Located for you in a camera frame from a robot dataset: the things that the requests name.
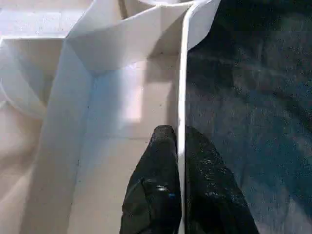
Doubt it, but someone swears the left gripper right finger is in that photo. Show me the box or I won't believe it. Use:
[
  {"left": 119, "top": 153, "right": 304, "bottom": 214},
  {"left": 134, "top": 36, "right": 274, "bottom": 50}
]
[{"left": 184, "top": 125, "right": 263, "bottom": 234}]

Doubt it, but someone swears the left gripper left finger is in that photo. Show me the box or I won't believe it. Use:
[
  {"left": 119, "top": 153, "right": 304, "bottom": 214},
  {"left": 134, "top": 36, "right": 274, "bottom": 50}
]
[{"left": 119, "top": 124, "right": 183, "bottom": 234}]

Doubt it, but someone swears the white plastic table top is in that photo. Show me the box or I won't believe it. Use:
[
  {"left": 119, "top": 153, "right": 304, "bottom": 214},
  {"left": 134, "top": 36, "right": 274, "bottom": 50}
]
[{"left": 0, "top": 0, "right": 221, "bottom": 234}]

